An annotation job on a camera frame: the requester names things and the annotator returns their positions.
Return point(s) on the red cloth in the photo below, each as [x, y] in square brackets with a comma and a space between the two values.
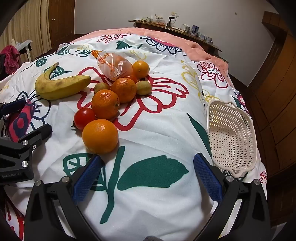
[10, 59]

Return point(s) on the red tomato with calyx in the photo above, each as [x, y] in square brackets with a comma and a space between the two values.
[84, 118]

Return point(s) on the cream perforated plastic basket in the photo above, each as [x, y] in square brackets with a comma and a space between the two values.
[231, 139]

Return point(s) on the white patterned mug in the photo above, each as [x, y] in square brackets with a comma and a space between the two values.
[209, 39]
[203, 36]

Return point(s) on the blue water pitcher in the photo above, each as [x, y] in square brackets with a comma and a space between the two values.
[195, 29]

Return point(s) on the pale yellowish orange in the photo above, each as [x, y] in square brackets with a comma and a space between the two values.
[140, 69]

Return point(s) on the small black stand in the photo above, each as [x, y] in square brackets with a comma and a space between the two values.
[170, 22]

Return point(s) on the brown wooden door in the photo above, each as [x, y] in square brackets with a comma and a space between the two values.
[64, 23]

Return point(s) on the brown wooden wardrobe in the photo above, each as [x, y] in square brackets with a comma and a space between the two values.
[277, 104]

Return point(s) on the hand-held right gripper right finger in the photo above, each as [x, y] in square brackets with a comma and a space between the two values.
[208, 178]

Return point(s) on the large orange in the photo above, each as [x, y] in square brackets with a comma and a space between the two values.
[100, 136]

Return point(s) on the pink quilt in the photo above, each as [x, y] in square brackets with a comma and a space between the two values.
[203, 53]

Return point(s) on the glass jar with orange contents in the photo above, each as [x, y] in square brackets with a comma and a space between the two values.
[159, 21]

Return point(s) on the clear plastic bag of oranges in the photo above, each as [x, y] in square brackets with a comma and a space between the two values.
[113, 66]

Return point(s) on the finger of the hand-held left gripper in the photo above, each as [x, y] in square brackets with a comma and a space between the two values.
[12, 106]
[37, 135]

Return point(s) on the wooden headboard shelf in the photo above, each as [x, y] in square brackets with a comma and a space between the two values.
[150, 25]

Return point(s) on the row of small glass jars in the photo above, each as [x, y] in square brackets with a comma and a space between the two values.
[144, 19]

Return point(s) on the white wall socket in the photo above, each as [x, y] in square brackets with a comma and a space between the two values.
[174, 14]

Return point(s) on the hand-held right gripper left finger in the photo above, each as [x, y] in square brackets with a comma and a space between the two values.
[89, 176]

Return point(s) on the glass kettle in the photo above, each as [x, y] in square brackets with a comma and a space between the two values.
[186, 28]

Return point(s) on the yellow banana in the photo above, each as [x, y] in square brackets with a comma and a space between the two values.
[62, 89]

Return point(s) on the beige curtain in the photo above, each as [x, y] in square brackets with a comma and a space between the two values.
[34, 23]

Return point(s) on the white floral printed blanket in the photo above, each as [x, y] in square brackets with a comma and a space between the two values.
[161, 129]

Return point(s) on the small green-brown fruit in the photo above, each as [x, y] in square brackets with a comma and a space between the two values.
[143, 87]
[100, 87]

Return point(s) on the white side table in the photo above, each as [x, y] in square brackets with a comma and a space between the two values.
[24, 44]

